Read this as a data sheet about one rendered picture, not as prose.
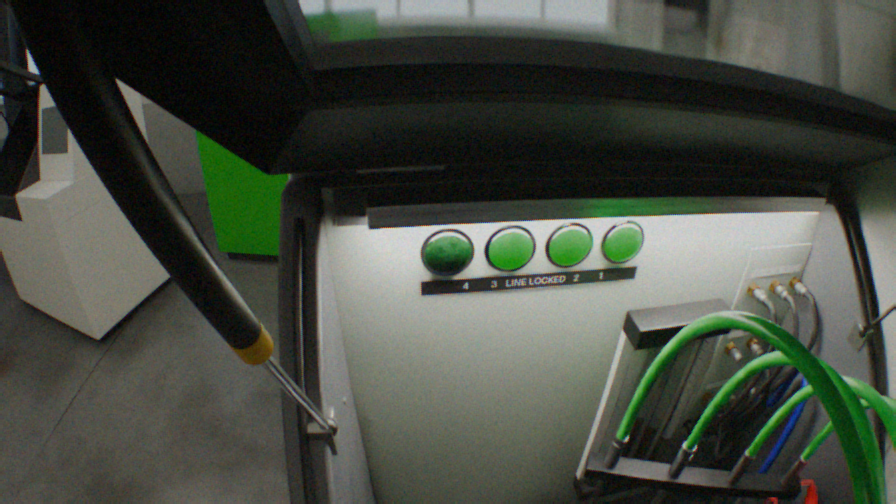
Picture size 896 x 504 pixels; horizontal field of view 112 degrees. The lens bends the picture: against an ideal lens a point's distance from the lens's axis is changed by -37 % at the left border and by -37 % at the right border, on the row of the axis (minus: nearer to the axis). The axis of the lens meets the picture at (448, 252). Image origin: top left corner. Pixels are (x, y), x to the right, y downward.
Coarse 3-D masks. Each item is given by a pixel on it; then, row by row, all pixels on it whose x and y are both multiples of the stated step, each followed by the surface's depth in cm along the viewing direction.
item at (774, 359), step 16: (752, 368) 37; (768, 368) 35; (832, 368) 27; (736, 384) 39; (848, 384) 25; (720, 400) 42; (848, 400) 24; (704, 416) 45; (864, 416) 22; (864, 432) 22; (688, 448) 47; (864, 448) 21; (672, 464) 50; (880, 464) 20; (880, 480) 19; (880, 496) 19
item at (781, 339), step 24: (720, 312) 32; (744, 312) 30; (696, 336) 36; (768, 336) 26; (792, 336) 24; (792, 360) 23; (816, 360) 22; (648, 384) 44; (816, 384) 21; (840, 408) 19; (624, 432) 49; (840, 432) 18; (864, 456) 16; (864, 480) 15
